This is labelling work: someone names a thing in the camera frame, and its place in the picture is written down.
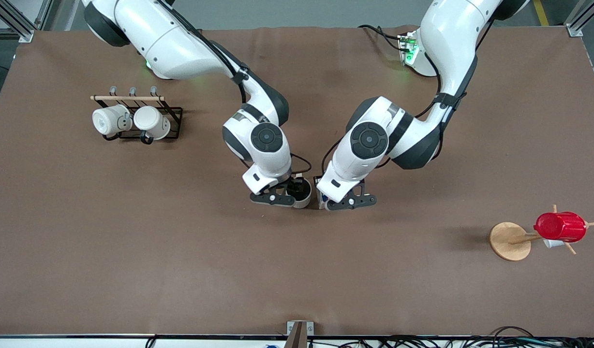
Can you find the white mug with round logo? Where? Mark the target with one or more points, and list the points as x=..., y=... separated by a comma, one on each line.
x=108, y=121

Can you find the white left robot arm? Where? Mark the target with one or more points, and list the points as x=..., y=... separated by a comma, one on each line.
x=452, y=43

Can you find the plain white mug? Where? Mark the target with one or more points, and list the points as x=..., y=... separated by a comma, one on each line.
x=152, y=121

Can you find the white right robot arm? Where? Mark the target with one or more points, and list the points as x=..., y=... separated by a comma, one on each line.
x=181, y=43

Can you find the small white cup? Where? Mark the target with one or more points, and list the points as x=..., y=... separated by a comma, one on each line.
x=551, y=244

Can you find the cream mug with grey inside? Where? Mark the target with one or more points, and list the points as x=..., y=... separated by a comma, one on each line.
x=304, y=200

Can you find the wooden mug tree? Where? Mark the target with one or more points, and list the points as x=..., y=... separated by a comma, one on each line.
x=510, y=241

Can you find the brown table cover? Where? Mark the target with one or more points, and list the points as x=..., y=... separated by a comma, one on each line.
x=297, y=270

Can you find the red plastic cup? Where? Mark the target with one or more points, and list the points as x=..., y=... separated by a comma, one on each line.
x=560, y=227

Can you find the aluminium frame profile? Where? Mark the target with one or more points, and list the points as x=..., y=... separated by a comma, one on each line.
x=585, y=19
x=14, y=21

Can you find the blue white milk carton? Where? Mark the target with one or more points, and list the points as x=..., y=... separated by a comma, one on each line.
x=321, y=198

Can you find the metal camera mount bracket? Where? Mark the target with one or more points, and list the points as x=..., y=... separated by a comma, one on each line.
x=300, y=328

